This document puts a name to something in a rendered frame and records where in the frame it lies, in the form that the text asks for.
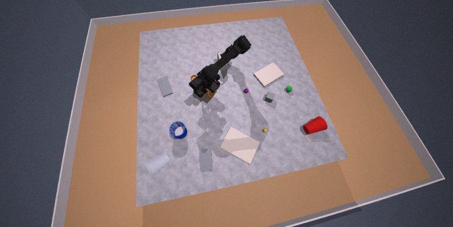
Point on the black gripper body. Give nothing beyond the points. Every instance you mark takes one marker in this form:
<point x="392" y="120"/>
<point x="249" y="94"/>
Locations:
<point x="201" y="91"/>

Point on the pale pink flat block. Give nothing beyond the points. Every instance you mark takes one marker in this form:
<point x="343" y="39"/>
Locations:
<point x="268" y="74"/>

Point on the red cup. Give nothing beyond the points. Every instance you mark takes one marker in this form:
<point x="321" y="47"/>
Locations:
<point x="315" y="125"/>

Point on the blue mug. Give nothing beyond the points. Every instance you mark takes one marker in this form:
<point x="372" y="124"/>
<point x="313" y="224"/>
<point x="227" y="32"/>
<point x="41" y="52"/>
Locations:
<point x="178" y="130"/>

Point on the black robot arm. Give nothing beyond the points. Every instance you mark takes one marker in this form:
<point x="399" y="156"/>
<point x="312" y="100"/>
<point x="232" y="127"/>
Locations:
<point x="208" y="73"/>

